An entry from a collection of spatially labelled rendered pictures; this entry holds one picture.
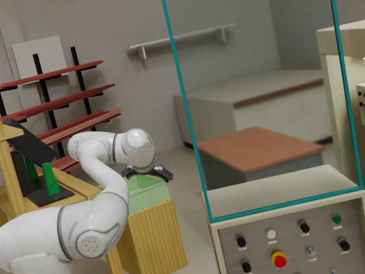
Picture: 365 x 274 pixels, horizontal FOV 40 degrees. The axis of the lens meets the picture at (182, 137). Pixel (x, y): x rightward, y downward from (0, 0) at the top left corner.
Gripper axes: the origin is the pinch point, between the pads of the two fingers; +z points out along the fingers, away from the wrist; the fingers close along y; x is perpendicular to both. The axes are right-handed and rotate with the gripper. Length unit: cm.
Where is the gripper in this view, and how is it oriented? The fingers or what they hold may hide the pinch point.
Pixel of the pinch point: (149, 181)
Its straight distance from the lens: 204.8
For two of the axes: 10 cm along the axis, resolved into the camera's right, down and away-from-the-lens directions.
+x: 0.8, -9.0, 4.2
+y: 10.0, 0.6, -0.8
